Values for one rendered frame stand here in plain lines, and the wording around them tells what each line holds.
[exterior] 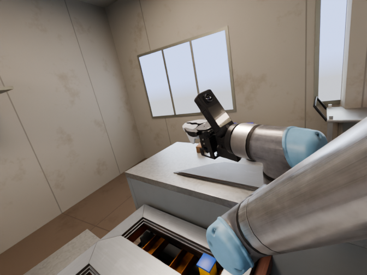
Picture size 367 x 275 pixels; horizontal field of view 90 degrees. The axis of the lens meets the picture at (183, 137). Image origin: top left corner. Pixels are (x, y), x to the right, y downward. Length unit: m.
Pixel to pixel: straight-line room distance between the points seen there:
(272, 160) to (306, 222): 0.16
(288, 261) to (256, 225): 0.73
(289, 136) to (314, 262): 0.66
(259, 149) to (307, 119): 2.77
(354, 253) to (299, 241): 0.64
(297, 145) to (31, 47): 3.45
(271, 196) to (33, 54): 3.44
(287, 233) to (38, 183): 3.28
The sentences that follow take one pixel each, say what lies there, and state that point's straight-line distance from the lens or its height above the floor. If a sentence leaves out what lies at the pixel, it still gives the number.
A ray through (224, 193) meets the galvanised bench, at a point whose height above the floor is 1.05.
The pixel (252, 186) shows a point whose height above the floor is 1.07.
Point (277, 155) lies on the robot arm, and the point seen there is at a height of 1.44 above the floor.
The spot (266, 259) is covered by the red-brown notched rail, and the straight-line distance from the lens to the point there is 0.97.
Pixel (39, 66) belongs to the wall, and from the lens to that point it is 3.48.
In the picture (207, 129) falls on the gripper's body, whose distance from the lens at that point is 0.45.
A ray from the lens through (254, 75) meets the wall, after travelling 3.04.
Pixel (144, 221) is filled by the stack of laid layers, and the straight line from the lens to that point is 1.23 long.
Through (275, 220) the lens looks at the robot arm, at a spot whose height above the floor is 1.43.
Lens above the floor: 1.58
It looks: 17 degrees down
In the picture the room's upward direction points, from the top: 11 degrees counter-clockwise
